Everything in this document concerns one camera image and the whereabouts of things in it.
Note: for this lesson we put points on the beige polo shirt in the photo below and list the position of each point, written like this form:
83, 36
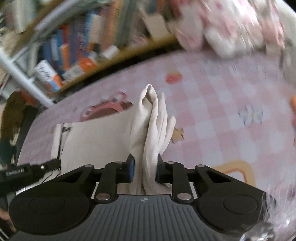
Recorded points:
143, 131

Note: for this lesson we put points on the white orange flat carton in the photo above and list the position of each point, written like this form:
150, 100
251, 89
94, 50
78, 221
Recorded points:
79, 68

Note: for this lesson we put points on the small white box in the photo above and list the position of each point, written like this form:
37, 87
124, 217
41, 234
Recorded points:
110, 52

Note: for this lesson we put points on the wooden shelf board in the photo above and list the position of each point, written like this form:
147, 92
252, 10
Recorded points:
123, 55

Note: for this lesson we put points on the pink checkered cartoon table mat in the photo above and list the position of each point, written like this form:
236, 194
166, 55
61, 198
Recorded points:
231, 115

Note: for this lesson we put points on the white orange usmile box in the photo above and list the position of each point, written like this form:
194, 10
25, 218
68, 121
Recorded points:
48, 76

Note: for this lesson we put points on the dark brown hanging garment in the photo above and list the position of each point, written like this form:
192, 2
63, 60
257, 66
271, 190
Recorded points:
12, 116

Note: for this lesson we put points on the row of colourful books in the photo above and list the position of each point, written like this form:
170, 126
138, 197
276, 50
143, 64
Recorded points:
79, 29

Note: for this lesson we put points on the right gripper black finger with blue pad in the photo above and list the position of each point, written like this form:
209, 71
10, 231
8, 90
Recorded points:
184, 182
101, 183

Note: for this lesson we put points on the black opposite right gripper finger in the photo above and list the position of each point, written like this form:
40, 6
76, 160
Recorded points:
18, 177

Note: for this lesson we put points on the white shelf frame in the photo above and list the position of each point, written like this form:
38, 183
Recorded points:
9, 64

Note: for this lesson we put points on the white pink plush bunny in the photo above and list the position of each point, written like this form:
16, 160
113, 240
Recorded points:
230, 28

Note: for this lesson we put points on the beige pen holder box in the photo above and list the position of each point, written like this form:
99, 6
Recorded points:
156, 26

